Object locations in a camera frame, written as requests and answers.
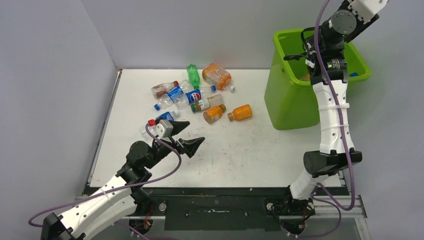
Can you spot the green soda bottle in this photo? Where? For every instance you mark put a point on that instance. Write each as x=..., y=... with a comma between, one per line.
x=193, y=75

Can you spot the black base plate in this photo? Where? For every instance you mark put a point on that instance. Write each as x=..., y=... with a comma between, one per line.
x=221, y=209

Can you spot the brown tea bottle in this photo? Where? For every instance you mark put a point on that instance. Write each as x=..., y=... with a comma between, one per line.
x=204, y=104

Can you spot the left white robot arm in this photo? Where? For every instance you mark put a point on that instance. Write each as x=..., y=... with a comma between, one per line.
x=123, y=193

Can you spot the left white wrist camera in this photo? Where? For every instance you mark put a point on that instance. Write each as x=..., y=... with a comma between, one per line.
x=163, y=129

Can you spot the large orange tea bottle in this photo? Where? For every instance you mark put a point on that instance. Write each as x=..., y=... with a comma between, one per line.
x=217, y=76

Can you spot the blue label crushed bottle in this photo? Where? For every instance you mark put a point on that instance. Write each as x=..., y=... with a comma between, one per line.
x=168, y=99

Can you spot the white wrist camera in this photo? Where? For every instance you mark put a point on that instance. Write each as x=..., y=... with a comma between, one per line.
x=365, y=10
x=163, y=129

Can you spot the pepsi bottle blue cap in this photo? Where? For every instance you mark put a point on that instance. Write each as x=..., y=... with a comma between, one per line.
x=200, y=93

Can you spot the small orange juice bottle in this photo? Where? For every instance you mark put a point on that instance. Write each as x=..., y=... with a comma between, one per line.
x=214, y=113

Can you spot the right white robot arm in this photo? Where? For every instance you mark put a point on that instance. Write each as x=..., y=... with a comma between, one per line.
x=328, y=76

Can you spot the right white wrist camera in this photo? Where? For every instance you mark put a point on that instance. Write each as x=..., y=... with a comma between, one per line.
x=365, y=10

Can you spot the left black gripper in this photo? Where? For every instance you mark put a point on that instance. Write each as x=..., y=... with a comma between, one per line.
x=188, y=146

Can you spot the green plastic bin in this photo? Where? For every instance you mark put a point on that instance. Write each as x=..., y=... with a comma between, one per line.
x=291, y=103

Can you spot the crushed red label bottle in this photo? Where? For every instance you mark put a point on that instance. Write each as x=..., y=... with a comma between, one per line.
x=161, y=89

